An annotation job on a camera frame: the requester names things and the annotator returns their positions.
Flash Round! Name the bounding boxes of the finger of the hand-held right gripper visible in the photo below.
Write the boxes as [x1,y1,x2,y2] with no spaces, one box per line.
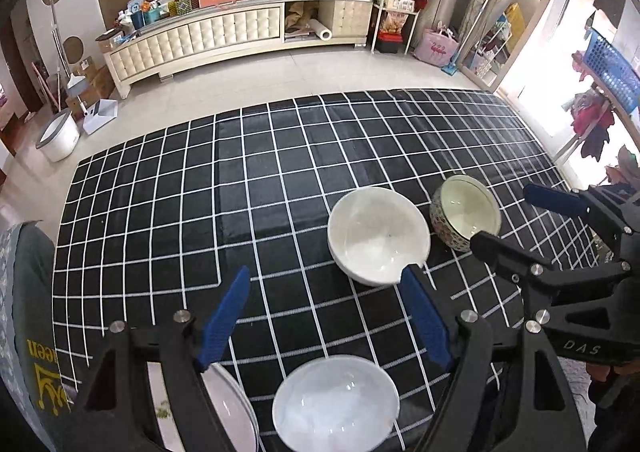
[522,183,640,239]
[469,230,632,306]

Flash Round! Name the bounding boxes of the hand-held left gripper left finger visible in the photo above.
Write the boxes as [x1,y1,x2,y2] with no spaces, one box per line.
[65,266,252,452]

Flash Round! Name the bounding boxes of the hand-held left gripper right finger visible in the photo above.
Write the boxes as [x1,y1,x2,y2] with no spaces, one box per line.
[400,266,588,452]

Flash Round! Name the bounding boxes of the green patterned bowl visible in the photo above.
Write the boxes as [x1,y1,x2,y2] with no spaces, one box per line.
[430,175,501,253]

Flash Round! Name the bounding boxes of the white plate with brown flowers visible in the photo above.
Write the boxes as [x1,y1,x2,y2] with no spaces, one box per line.
[145,362,251,452]

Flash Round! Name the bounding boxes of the cream bowl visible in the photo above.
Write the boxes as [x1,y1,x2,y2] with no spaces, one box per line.
[327,187,432,287]

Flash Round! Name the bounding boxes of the white bowl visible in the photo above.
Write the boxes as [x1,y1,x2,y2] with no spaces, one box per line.
[272,354,401,452]

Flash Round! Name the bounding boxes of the person's right hand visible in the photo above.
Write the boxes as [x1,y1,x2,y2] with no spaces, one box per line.
[586,363,640,414]

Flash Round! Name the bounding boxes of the red hanging clothes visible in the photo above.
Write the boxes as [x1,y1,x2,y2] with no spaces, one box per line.
[570,92,616,163]

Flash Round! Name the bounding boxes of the black checked tablecloth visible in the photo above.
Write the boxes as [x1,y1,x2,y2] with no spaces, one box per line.
[52,89,601,452]

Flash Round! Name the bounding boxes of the blue plastic basket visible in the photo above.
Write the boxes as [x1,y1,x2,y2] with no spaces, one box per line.
[585,29,640,115]

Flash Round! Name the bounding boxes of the pink bag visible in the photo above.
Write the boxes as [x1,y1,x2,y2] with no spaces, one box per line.
[412,22,460,65]

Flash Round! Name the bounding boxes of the grey cushion with yellow print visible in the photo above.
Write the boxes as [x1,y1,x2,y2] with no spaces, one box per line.
[0,222,96,452]

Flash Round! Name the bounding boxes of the white dustpan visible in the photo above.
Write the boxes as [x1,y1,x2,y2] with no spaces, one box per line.
[81,99,118,135]

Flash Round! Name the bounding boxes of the white bucket with grey rim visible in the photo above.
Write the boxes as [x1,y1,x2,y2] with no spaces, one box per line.
[36,112,81,163]

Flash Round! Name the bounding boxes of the cardboard box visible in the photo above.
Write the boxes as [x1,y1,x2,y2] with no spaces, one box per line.
[75,62,115,105]

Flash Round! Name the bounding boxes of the cream television cabinet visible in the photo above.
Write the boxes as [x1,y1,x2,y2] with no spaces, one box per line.
[102,0,376,100]

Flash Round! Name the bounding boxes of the white mop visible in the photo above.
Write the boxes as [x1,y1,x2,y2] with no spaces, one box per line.
[47,0,86,97]

